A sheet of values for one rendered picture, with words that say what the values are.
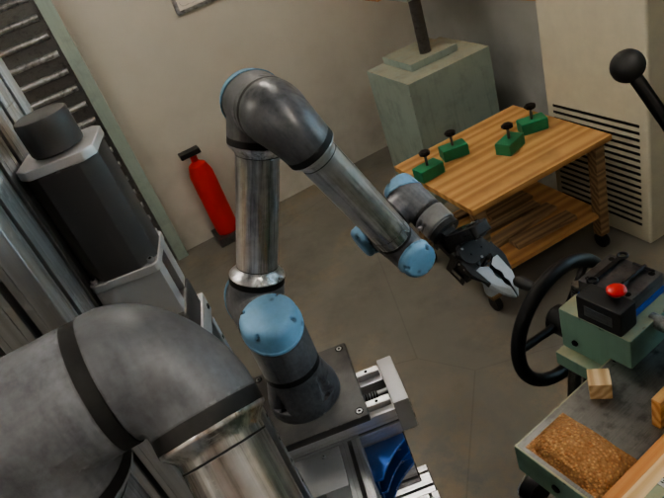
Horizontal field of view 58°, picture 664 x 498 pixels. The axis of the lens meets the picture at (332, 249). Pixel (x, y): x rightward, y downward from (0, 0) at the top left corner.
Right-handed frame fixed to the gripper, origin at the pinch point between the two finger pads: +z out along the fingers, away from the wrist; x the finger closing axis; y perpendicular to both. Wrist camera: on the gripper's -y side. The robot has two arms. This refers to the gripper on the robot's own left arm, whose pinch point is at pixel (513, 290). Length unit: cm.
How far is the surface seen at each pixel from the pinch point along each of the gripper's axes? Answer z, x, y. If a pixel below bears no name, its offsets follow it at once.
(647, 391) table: 27.7, 6.6, -16.1
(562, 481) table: 28.3, 27.1, -16.1
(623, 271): 12.3, -5.6, -18.8
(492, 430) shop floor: 14, -15, 96
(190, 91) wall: -223, -32, 136
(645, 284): 16.1, -4.6, -21.1
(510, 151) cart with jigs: -57, -91, 73
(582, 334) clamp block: 15.2, 4.2, -11.6
